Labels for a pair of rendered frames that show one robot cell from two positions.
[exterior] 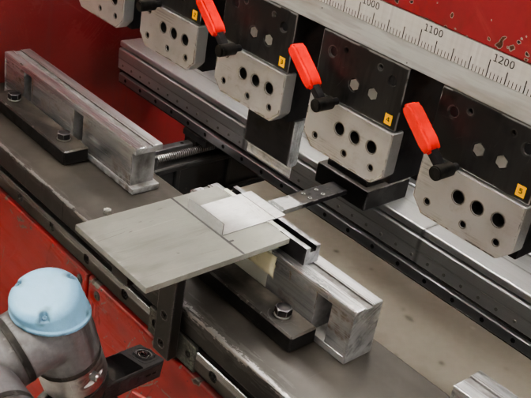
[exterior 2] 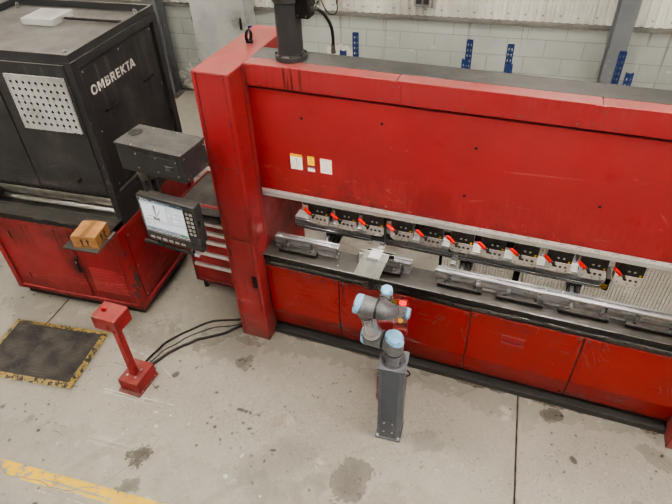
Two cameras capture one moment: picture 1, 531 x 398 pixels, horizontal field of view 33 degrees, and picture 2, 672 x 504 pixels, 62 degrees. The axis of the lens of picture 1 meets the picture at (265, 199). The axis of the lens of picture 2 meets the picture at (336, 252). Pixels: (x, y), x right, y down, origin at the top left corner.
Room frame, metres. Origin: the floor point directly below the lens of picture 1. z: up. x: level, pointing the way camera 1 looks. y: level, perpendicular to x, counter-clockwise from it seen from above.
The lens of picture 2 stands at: (-1.49, 1.43, 3.57)
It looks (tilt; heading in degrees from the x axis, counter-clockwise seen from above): 40 degrees down; 338
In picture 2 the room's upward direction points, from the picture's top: 2 degrees counter-clockwise
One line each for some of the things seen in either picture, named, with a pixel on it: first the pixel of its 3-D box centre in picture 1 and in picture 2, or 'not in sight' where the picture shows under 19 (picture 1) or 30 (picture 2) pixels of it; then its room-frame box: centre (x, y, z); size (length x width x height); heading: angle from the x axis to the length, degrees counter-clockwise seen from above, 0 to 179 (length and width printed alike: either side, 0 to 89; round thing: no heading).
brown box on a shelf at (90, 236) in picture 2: not in sight; (87, 234); (2.29, 1.89, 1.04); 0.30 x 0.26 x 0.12; 51
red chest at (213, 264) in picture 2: not in sight; (227, 236); (2.51, 0.84, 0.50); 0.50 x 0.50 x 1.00; 46
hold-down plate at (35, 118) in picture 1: (37, 125); (298, 251); (1.59, 0.48, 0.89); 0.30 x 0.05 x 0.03; 46
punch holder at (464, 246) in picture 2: not in sight; (462, 239); (0.82, -0.41, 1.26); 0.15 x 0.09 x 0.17; 46
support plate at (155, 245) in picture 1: (184, 234); (371, 265); (1.11, 0.11, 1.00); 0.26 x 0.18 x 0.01; 136
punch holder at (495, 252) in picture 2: not in sight; (493, 245); (0.68, -0.55, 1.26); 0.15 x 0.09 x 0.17; 46
